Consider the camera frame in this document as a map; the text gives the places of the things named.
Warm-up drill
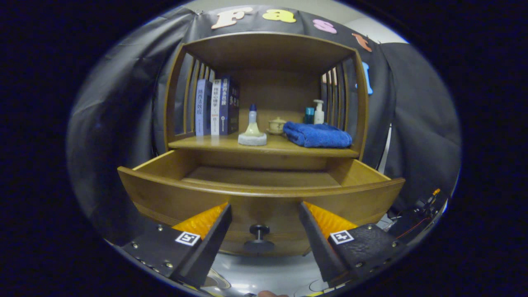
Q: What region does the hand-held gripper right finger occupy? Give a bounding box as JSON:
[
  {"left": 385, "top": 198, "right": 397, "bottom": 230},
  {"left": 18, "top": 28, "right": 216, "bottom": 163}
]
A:
[{"left": 299, "top": 201, "right": 409, "bottom": 286}]

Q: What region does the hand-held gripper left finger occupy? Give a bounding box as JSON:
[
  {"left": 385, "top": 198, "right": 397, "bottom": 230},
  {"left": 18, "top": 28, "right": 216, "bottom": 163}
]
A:
[{"left": 120, "top": 203, "right": 233, "bottom": 289}]

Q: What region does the wooden drawer with black knob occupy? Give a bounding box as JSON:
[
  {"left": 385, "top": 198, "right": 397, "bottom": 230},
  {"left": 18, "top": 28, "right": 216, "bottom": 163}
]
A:
[{"left": 118, "top": 149, "right": 405, "bottom": 256}]

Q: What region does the wooden countertop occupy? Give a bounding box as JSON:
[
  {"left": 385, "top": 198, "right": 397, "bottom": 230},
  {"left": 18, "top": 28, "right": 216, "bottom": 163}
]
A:
[{"left": 168, "top": 131, "right": 360, "bottom": 158}]

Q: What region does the wooden cabinet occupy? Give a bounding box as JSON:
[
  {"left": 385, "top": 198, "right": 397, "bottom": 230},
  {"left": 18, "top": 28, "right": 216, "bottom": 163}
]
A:
[{"left": 164, "top": 32, "right": 370, "bottom": 161}]

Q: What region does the black device with orange tip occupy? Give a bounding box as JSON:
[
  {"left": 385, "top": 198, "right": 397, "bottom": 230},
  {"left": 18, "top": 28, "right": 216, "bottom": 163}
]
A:
[{"left": 390, "top": 189, "right": 448, "bottom": 240}]

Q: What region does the folded blue towel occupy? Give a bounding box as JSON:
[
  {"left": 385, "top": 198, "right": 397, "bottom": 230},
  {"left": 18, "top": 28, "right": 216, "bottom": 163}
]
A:
[{"left": 283, "top": 121, "right": 353, "bottom": 148}]

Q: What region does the beige lidded teacup with saucer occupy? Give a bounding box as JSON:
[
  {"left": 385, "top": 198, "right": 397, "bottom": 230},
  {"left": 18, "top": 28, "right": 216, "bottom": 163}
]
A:
[{"left": 267, "top": 117, "right": 287, "bottom": 135}]

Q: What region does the light blue book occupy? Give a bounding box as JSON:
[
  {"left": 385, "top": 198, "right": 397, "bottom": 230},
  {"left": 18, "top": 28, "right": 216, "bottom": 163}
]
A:
[{"left": 195, "top": 79, "right": 213, "bottom": 137}]

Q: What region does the white book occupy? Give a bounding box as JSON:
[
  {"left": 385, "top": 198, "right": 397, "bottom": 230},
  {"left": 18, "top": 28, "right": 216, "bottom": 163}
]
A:
[{"left": 210, "top": 79, "right": 222, "bottom": 136}]

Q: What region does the dark navy book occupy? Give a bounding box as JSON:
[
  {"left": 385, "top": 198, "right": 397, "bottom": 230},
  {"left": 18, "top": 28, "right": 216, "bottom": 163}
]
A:
[{"left": 219, "top": 75, "right": 240, "bottom": 135}]

